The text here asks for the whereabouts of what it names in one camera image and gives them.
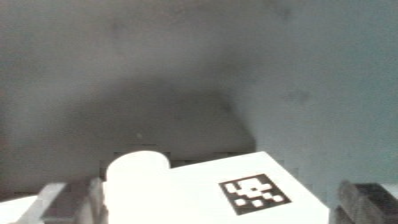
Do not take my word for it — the white front drawer tray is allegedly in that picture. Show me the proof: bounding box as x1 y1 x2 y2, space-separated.
104 151 328 224

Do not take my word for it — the white drawer cabinet box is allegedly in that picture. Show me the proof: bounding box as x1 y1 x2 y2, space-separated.
0 178 398 224

